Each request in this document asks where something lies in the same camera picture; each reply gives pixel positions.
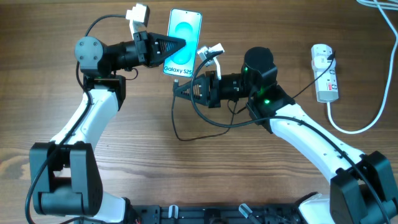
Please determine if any white charger plug adapter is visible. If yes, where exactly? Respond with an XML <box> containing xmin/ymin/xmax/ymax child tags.
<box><xmin>312</xmin><ymin>54</ymin><xmax>336</xmax><ymax>72</ymax></box>

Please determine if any white power strip cord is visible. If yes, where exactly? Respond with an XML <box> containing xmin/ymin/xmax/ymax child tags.
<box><xmin>326</xmin><ymin>0</ymin><xmax>398</xmax><ymax>135</ymax></box>

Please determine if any black USB charging cable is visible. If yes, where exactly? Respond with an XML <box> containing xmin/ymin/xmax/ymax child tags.
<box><xmin>170</xmin><ymin>49</ymin><xmax>336</xmax><ymax>142</ymax></box>

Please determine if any Galaxy S25 smartphone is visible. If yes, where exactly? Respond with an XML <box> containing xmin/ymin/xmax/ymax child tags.
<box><xmin>162</xmin><ymin>8</ymin><xmax>203</xmax><ymax>78</ymax></box>

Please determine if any black mounting rail base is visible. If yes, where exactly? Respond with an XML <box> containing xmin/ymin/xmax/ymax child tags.
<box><xmin>121</xmin><ymin>203</ymin><xmax>306</xmax><ymax>224</ymax></box>

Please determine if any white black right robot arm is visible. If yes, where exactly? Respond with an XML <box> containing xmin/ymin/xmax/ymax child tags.
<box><xmin>173</xmin><ymin>47</ymin><xmax>397</xmax><ymax>223</ymax></box>

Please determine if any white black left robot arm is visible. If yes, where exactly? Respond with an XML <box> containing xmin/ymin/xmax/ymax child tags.
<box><xmin>24</xmin><ymin>31</ymin><xmax>186</xmax><ymax>223</ymax></box>

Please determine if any white power strip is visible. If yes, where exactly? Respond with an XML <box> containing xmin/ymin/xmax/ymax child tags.
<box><xmin>311</xmin><ymin>44</ymin><xmax>339</xmax><ymax>103</ymax></box>

